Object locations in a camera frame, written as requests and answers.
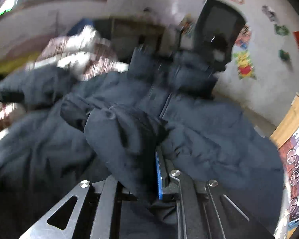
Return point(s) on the dark wooden desk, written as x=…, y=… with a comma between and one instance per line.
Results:
x=127, y=34

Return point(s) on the floral white red bedspread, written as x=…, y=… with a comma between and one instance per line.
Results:
x=86, y=55

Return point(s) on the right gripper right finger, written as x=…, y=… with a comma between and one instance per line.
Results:
x=204, y=209

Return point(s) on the olive green blanket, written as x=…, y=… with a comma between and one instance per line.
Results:
x=9, y=65

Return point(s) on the green wall hanging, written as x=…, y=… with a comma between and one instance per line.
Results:
x=281, y=30

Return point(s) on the wooden cabinet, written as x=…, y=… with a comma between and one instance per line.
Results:
x=288, y=126

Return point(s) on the Winnie the Pooh poster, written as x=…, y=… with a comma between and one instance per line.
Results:
x=244, y=63

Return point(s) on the black mesh office chair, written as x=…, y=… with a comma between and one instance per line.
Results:
x=214, y=35

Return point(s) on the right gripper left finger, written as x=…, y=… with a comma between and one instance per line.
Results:
x=89, y=210

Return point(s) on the dark navy padded jacket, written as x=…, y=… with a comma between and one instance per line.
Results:
x=112, y=125

